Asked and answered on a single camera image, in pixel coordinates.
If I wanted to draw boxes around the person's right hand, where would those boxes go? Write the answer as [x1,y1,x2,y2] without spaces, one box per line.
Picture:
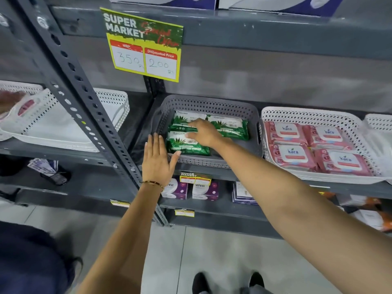
[185,119,226,149]

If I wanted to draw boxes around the person's left hand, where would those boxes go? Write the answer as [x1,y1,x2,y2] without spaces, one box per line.
[141,133,182,185]

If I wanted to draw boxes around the green wet wipes packet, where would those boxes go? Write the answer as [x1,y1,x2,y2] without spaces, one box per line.
[170,111,208,133]
[208,115,250,141]
[166,131,211,156]

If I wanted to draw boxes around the grey perforated plastic basket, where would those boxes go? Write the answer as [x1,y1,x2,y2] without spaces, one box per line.
[152,94,263,169]

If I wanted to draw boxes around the person's left forearm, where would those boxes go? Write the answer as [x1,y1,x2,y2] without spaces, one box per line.
[75,180,165,294]

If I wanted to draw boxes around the person's right forearm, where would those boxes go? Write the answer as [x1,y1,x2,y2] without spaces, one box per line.
[211,138,392,294]

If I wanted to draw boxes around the purple white box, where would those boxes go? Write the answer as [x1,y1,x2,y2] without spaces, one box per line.
[161,177,188,200]
[192,179,220,201]

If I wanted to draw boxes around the large white perforated basket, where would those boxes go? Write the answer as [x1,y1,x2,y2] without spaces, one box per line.
[0,80,130,153]

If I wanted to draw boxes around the grey metal shelving rack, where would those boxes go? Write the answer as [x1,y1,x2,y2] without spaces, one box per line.
[0,0,392,239]

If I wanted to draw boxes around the stack of purple white boxes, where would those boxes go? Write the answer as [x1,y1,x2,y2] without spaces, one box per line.
[232,181,258,206]

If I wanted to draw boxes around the pink wet wipes packet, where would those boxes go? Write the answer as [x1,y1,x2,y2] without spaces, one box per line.
[315,148,372,177]
[303,125,354,150]
[269,144,319,172]
[264,121,307,146]

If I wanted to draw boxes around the black packet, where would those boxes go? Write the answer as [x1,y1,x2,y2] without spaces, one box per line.
[41,171,72,186]

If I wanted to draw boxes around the yellow green price sign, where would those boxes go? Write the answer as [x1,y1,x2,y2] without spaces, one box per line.
[100,7,184,83]

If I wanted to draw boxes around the purple white packet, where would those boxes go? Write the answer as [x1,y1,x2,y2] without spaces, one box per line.
[27,158,59,177]

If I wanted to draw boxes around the tilted white perforated basket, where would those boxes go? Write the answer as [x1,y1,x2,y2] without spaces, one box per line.
[0,88,59,142]

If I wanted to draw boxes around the person's black left shoe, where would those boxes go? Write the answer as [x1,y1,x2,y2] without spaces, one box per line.
[192,272,212,294]

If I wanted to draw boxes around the person's black shoe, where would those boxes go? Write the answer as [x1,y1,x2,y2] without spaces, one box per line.
[249,271,266,289]
[192,272,212,294]

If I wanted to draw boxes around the blue white box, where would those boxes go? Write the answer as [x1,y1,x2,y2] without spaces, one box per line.
[108,0,218,10]
[218,0,345,17]

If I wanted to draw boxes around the person's black right shoe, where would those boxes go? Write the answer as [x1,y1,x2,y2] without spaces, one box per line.
[249,271,266,289]

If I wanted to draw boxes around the orange white packets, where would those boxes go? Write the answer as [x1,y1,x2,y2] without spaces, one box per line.
[318,191,392,233]

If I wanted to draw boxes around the thin gold bracelet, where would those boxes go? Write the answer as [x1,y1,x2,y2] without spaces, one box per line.
[141,180,165,192]

